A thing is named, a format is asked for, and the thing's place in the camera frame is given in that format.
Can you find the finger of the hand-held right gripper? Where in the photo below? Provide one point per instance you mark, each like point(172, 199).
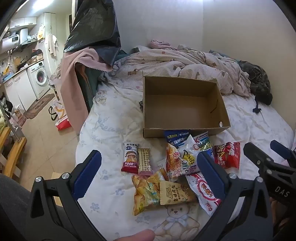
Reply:
point(281, 148)
point(254, 153)

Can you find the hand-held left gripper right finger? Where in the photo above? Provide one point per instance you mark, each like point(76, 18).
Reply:
point(209, 176)

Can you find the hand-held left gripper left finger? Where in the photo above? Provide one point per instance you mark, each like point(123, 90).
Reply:
point(89, 171)

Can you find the white pink snack packet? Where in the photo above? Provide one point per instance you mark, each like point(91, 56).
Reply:
point(203, 192)

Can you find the red snack packet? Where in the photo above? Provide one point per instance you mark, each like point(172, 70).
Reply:
point(226, 155)

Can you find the white crinkled snack packet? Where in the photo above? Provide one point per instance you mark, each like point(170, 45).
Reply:
point(188, 157)

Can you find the striped colourful snack packet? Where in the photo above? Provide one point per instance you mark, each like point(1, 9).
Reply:
point(204, 144)

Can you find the tan peanut packet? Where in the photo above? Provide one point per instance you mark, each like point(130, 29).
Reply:
point(175, 192)

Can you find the orange white snack packet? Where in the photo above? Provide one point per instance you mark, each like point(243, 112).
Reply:
point(173, 162)

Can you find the white red rice cake packet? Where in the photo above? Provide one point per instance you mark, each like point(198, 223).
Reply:
point(130, 157)

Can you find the blue snack packet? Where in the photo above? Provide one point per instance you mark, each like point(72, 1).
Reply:
point(172, 139)

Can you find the yellow chips packet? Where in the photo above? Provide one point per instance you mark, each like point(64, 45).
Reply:
point(144, 194)

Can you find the brown cardboard box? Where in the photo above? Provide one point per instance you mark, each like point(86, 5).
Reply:
point(180, 109)

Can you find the person's right hand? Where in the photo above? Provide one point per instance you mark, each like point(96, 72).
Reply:
point(283, 215)

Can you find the person's left hand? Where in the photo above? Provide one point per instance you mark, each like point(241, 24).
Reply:
point(136, 236)

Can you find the small white packet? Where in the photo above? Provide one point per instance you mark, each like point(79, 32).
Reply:
point(161, 164)

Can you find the white printed bed sheet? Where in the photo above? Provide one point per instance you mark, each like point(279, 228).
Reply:
point(111, 120)

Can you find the pink wafer packet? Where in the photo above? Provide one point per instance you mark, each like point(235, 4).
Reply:
point(144, 162)

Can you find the red white shopping bag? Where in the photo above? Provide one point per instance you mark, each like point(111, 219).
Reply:
point(60, 115)

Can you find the dark camouflage cloth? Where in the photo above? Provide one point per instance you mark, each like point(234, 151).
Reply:
point(256, 78)

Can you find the wooden chair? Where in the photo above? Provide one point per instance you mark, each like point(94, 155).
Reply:
point(11, 153)

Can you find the brown floor mat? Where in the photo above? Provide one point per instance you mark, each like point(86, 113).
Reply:
point(38, 105)

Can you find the dark green garment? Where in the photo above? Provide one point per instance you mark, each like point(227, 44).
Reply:
point(86, 88)

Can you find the person's grey trouser leg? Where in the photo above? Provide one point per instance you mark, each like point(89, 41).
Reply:
point(12, 208)

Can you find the pink cloth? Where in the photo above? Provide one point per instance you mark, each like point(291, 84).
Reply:
point(74, 76)

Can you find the white washing machine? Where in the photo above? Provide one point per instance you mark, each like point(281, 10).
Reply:
point(38, 77)

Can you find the white kitchen cabinet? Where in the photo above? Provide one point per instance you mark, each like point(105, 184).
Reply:
point(15, 90)

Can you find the navy blue cloth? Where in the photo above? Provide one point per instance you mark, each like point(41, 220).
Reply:
point(109, 56)

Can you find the beige printed quilt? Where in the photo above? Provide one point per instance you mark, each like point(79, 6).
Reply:
point(175, 62)

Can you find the white hanging towel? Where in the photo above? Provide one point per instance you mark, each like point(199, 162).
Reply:
point(52, 45)

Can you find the pink garment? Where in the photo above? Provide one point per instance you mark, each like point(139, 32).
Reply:
point(161, 44)

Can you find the range hood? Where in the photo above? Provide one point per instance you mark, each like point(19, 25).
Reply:
point(29, 42)

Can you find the black plastic bag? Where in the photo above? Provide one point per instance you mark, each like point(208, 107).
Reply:
point(92, 25)

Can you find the tall white cupboard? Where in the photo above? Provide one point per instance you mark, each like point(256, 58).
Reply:
point(52, 27)

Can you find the white water heater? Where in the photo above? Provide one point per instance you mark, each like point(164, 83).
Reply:
point(23, 36)

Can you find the white wall cabinet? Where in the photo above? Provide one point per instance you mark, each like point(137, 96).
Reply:
point(23, 23)

